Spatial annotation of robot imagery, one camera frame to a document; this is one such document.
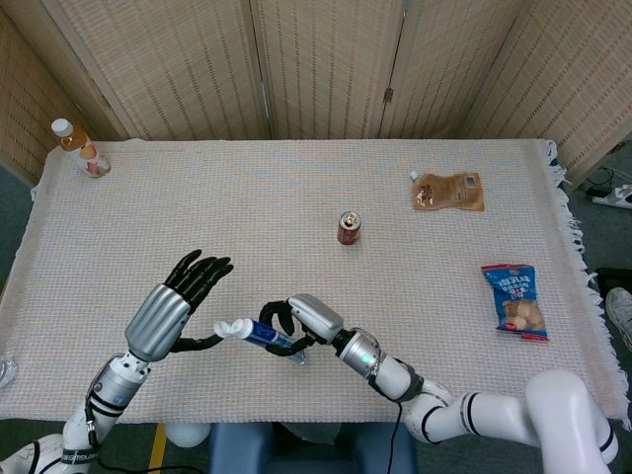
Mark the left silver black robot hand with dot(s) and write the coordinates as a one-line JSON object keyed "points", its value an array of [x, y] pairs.
{"points": [[160, 318]]}

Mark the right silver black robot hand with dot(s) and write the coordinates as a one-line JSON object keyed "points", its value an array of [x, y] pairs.
{"points": [[308, 321]]}

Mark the blue white toothpaste tube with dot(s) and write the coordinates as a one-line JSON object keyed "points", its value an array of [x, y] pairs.
{"points": [[257, 333]]}

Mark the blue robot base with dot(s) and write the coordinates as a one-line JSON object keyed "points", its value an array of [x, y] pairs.
{"points": [[311, 447]]}

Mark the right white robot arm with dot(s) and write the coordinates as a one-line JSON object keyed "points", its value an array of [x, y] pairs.
{"points": [[474, 405]]}

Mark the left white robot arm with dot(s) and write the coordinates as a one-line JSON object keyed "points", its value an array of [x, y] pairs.
{"points": [[94, 400]]}

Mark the red soda can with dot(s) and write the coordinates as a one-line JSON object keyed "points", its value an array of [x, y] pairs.
{"points": [[348, 228]]}

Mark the beige woven tablecloth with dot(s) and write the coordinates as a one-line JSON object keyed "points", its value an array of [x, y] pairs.
{"points": [[296, 197]]}

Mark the clear plastic bottle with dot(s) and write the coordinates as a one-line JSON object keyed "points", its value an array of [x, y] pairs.
{"points": [[6, 369]]}

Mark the orange juice bottle white cap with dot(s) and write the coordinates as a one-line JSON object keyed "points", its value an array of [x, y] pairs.
{"points": [[81, 148]]}

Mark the brown spouted drink pouch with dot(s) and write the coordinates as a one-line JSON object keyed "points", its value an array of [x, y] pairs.
{"points": [[447, 190]]}

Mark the blue snack bag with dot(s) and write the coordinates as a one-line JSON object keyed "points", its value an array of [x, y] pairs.
{"points": [[516, 302]]}

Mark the woven folding screen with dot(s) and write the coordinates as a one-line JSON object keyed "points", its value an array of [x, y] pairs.
{"points": [[316, 64]]}

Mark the white sneaker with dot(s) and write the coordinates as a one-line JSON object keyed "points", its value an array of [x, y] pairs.
{"points": [[621, 311]]}

